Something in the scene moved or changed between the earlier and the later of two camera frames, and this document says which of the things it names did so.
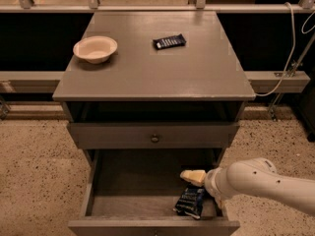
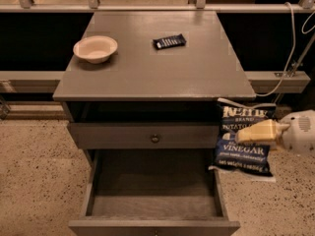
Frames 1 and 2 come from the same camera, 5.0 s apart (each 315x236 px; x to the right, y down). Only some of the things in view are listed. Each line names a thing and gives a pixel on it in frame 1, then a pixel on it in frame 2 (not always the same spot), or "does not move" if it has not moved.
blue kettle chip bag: x=190 y=202 to x=246 y=158
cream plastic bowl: x=95 y=49 does not move
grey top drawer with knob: x=154 y=135 does not move
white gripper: x=211 y=182 to x=299 y=132
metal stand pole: x=296 y=66 does not move
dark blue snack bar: x=168 y=41 does not move
